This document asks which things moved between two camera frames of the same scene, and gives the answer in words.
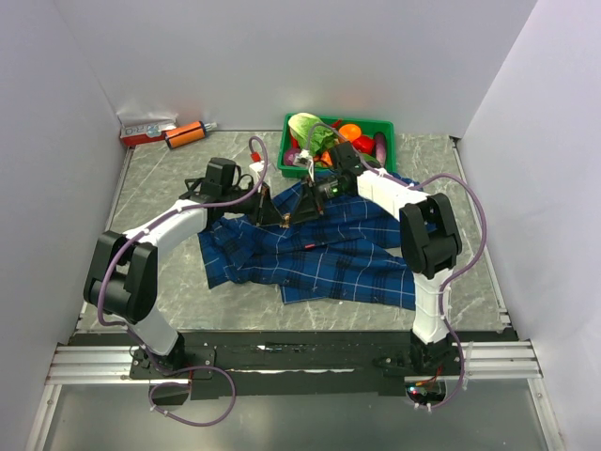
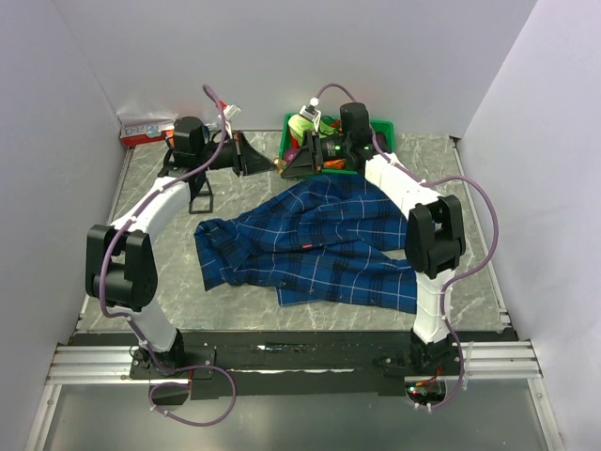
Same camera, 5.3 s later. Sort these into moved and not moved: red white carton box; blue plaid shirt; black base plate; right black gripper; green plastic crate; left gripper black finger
Moved: right black gripper; left gripper black finger
Not moved: red white carton box; green plastic crate; black base plate; blue plaid shirt
